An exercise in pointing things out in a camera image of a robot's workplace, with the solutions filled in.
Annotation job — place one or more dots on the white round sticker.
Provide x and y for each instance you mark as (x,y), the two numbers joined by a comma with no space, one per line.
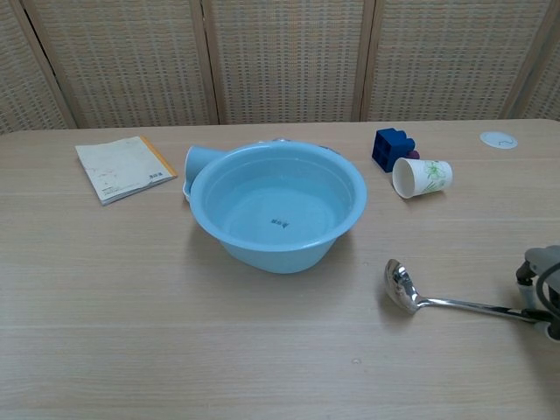
(498,139)

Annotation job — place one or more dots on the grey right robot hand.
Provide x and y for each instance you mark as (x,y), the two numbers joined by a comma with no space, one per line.
(544,262)

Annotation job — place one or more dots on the dark blue building block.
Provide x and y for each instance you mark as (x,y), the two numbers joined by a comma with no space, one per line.
(389,149)

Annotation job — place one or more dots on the blue plastic basin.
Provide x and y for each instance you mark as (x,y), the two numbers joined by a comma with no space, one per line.
(271,205)

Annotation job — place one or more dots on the small maroon block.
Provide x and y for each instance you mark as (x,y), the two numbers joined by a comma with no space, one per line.
(414,155)

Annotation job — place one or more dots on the woven folding screen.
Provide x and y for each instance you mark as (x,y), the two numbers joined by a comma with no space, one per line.
(280,61)

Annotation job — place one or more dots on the stainless steel ladle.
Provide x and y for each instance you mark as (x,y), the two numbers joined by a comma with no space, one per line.
(400,284)

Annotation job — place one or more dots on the white paper cup green print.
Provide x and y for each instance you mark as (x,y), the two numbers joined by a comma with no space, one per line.
(426,177)

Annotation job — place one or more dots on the light blue plastic cup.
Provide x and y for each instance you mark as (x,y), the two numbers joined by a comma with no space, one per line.
(199,159)

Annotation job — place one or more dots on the white booklet orange spine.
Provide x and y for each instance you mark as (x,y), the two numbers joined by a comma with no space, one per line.
(122,168)

